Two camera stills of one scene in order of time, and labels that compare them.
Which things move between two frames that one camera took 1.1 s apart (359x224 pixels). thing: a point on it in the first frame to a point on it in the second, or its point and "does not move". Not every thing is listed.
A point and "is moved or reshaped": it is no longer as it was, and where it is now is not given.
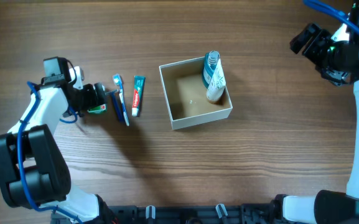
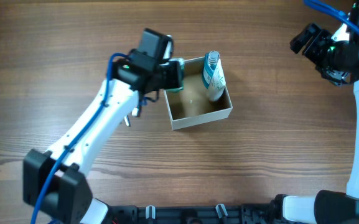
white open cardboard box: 186,94 does not move
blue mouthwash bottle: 211,61 does not move
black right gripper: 315,43 does not move
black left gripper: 99,94 to 173,74
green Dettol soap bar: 101,109 is moved or reshaped
